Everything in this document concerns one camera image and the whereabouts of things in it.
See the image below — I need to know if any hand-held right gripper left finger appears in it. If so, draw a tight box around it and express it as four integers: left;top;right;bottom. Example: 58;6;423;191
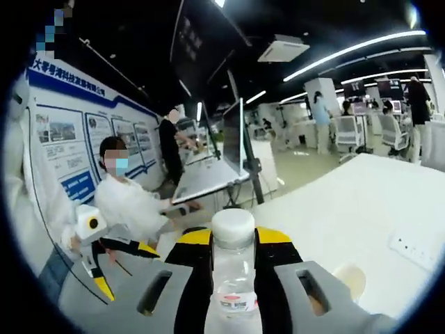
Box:
58;228;215;334

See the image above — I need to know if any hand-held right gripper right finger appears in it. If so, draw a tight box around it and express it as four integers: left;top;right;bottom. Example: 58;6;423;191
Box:
253;225;401;334

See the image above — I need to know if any clear plastic water bottle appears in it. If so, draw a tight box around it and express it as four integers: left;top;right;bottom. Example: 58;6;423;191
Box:
203;208;264;334

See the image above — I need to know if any white paper cup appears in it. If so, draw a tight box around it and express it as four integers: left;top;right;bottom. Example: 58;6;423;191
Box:
332;263;367;302

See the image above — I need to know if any person's leg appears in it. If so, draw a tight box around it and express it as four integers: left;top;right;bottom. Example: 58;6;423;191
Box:
37;243;76;309

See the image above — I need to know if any white table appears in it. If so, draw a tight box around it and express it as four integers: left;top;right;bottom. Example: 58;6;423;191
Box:
222;152;445;319

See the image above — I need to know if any white slanted console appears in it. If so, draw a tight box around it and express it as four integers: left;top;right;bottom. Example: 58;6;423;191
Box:
172;158;251;206

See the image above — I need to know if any white power strip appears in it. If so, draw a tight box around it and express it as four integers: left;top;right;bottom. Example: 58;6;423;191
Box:
388;232;444;273

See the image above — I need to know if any white worn device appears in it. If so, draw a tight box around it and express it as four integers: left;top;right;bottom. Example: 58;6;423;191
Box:
7;78;31;121

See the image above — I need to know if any large dark screen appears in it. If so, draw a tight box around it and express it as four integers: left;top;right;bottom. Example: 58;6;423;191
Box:
222;97;245;175

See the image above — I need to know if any white office chair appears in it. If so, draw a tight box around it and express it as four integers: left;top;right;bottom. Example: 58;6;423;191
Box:
378;113;410;159
335;116;364;154

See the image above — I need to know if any hanging dark screen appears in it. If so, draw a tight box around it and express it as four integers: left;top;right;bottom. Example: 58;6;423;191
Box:
377;79;404;99

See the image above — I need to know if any ceiling air conditioner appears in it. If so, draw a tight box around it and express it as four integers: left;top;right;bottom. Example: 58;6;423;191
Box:
259;34;310;63

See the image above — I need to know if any ceiling light strip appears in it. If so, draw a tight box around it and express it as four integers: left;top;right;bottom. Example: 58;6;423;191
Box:
283;30;427;83

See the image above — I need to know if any wall poster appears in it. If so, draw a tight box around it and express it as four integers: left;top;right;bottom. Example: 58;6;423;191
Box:
27;62;164;206

